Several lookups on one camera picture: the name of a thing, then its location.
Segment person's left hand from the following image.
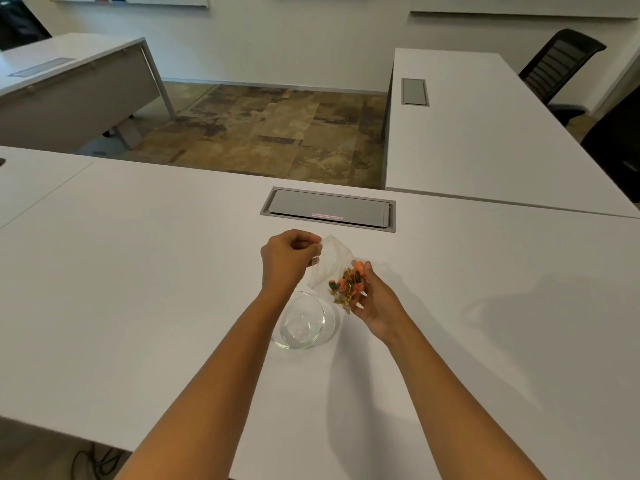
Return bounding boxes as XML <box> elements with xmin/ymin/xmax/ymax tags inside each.
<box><xmin>260</xmin><ymin>229</ymin><xmax>324</xmax><ymax>296</ymax></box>

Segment person's right forearm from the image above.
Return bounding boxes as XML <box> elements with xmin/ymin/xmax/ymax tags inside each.
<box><xmin>384</xmin><ymin>320</ymin><xmax>549</xmax><ymax>480</ymax></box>

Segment person's right hand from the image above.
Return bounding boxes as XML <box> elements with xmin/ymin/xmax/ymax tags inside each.
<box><xmin>348</xmin><ymin>260</ymin><xmax>409</xmax><ymax>346</ymax></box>

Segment white desk with panel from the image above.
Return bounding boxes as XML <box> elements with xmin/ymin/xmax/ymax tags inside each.
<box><xmin>0</xmin><ymin>32</ymin><xmax>177</xmax><ymax>156</ymax></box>

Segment long white table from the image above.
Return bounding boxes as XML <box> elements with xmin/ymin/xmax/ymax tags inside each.
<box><xmin>382</xmin><ymin>47</ymin><xmax>640</xmax><ymax>220</ymax></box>

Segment clear plastic bag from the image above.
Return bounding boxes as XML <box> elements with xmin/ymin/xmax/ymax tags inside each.
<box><xmin>305</xmin><ymin>234</ymin><xmax>369</xmax><ymax>316</ymax></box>

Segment pile of colourful push pins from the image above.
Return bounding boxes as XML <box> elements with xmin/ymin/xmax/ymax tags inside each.
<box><xmin>327</xmin><ymin>265</ymin><xmax>366</xmax><ymax>308</ymax></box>

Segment clear glass bowl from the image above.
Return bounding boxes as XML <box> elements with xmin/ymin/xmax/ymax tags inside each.
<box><xmin>270</xmin><ymin>290</ymin><xmax>341</xmax><ymax>351</ymax></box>

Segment small grey cable hatch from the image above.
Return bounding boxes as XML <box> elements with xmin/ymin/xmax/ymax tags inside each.
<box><xmin>401</xmin><ymin>77</ymin><xmax>430</xmax><ymax>107</ymax></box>

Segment narrow grey cable hatch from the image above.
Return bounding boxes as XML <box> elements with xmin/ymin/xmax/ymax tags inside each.
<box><xmin>6</xmin><ymin>57</ymin><xmax>77</xmax><ymax>78</ymax></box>

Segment person's left forearm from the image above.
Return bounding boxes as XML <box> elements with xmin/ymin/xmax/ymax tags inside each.
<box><xmin>114</xmin><ymin>286</ymin><xmax>301</xmax><ymax>480</ymax></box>

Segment plain whiteboard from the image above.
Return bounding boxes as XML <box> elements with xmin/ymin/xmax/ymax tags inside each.
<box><xmin>409</xmin><ymin>0</ymin><xmax>640</xmax><ymax>20</ymax></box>

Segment large grey cable hatch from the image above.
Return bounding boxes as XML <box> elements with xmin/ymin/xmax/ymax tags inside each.
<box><xmin>259</xmin><ymin>186</ymin><xmax>397</xmax><ymax>234</ymax></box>

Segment black floor cables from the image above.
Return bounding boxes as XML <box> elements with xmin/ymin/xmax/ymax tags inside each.
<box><xmin>69</xmin><ymin>441</ymin><xmax>122</xmax><ymax>480</ymax></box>

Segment black mesh office chair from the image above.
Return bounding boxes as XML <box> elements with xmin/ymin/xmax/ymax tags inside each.
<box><xmin>517</xmin><ymin>28</ymin><xmax>608</xmax><ymax>128</ymax></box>

